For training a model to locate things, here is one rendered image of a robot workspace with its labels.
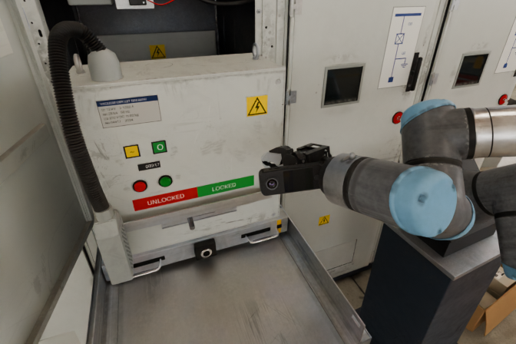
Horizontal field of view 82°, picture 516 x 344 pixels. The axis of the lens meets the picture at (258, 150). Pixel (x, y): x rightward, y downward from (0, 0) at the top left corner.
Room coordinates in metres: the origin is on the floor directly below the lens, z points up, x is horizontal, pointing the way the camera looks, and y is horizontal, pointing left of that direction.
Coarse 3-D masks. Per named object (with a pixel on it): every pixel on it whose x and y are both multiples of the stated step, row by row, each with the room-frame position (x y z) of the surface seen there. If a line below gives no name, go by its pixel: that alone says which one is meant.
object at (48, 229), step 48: (0, 0) 0.77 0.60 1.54; (0, 48) 0.66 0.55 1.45; (0, 96) 0.64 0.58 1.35; (48, 96) 0.78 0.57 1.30; (0, 144) 0.58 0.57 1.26; (48, 144) 0.75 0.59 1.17; (0, 192) 0.52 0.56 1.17; (48, 192) 0.67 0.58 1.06; (0, 240) 0.46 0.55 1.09; (48, 240) 0.59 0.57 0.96; (0, 288) 0.41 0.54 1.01; (48, 288) 0.52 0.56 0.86; (0, 336) 0.35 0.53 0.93
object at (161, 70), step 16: (128, 64) 0.77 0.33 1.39; (144, 64) 0.77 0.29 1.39; (160, 64) 0.77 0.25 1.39; (176, 64) 0.77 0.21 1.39; (192, 64) 0.77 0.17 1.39; (208, 64) 0.77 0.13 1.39; (224, 64) 0.77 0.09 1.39; (240, 64) 0.77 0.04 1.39; (256, 64) 0.77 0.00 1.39; (272, 64) 0.77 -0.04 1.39; (80, 80) 0.63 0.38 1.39; (128, 80) 0.61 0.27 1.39; (144, 80) 0.61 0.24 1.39; (160, 80) 0.62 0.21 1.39
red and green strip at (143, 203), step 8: (248, 176) 0.69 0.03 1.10; (208, 184) 0.65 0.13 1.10; (216, 184) 0.66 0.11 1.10; (224, 184) 0.67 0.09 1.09; (232, 184) 0.67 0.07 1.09; (240, 184) 0.68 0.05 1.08; (248, 184) 0.69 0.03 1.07; (176, 192) 0.62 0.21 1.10; (184, 192) 0.63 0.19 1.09; (192, 192) 0.64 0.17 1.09; (200, 192) 0.64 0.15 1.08; (208, 192) 0.65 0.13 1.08; (216, 192) 0.66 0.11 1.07; (136, 200) 0.59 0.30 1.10; (144, 200) 0.59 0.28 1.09; (152, 200) 0.60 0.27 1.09; (160, 200) 0.61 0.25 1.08; (168, 200) 0.61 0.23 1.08; (176, 200) 0.62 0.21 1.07; (136, 208) 0.58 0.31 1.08; (144, 208) 0.59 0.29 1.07
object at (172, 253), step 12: (240, 228) 0.67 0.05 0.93; (252, 228) 0.68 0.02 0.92; (264, 228) 0.70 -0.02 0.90; (192, 240) 0.62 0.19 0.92; (216, 240) 0.64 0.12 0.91; (228, 240) 0.65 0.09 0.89; (240, 240) 0.67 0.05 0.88; (144, 252) 0.58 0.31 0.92; (156, 252) 0.58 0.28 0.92; (168, 252) 0.59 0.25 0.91; (180, 252) 0.61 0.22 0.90; (192, 252) 0.62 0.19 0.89; (144, 264) 0.57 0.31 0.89; (156, 264) 0.58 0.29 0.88; (108, 276) 0.54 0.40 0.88
